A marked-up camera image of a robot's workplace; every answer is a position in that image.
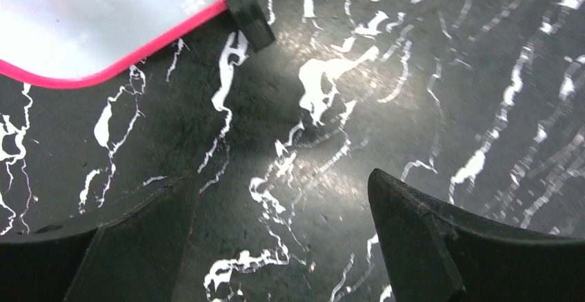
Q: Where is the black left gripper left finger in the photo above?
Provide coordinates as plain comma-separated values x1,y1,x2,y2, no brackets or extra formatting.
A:
1,170,196,301

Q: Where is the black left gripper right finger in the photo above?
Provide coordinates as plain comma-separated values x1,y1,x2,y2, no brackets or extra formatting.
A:
368,169,584,301

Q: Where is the pink framed whiteboard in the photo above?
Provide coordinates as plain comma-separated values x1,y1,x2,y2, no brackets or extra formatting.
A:
1,0,236,89

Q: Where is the black whiteboard clip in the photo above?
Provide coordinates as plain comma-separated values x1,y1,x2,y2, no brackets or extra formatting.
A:
225,0,275,52

